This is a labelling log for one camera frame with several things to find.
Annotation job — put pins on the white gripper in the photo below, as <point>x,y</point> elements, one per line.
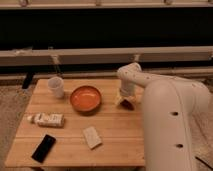
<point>126,90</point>

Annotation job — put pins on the white sponge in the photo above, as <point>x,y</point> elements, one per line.
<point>92,137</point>

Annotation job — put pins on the orange bowl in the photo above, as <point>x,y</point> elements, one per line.
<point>85,99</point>

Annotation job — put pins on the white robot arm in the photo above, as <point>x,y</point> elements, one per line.
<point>167,102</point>

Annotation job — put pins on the wooden cutting board table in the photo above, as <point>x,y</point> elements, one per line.
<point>111,137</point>

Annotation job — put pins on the grey metal rail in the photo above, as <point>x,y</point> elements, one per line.
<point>104,55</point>

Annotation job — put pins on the black bracket foot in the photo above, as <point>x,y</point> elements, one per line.
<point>27,80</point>

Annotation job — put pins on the white labelled bottle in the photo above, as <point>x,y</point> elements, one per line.
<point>47,120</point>

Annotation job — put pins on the white plastic cup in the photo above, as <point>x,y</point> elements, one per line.
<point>56,86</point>

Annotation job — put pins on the black smartphone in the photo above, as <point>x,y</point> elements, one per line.
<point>43,148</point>

